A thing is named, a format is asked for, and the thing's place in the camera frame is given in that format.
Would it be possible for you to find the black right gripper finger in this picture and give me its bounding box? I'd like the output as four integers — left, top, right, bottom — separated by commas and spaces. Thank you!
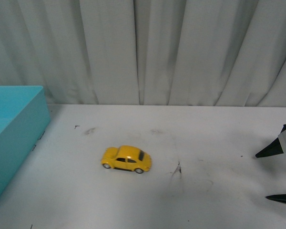
266, 194, 286, 204

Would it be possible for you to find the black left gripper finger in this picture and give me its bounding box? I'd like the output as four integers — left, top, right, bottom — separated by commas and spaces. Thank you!
255, 138, 284, 158

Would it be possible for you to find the yellow beetle toy car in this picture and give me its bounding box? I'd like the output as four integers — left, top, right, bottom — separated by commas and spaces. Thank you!
101, 146, 152, 174

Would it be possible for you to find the white pleated curtain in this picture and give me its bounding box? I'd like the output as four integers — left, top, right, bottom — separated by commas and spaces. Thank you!
0, 0, 286, 107

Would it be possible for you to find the turquoise plastic storage box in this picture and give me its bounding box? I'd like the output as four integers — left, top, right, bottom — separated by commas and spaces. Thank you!
0, 86, 51, 196

